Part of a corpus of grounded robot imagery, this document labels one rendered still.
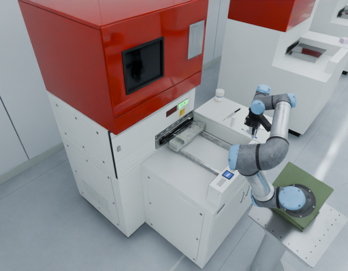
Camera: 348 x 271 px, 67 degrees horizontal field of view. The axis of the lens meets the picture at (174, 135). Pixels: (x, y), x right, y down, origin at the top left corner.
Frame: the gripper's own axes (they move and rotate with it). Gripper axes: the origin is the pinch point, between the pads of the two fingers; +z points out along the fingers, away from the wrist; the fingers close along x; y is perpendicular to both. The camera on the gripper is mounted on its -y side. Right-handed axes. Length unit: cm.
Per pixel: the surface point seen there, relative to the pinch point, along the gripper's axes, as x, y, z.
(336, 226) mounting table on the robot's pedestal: 6, -62, 29
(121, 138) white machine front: 59, 59, -3
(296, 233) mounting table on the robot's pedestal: 26, -46, 29
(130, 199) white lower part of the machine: 58, 59, 58
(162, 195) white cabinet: 46, 37, 46
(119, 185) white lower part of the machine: 66, 59, 35
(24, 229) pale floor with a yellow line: 119, 138, 110
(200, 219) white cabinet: 46, 4, 42
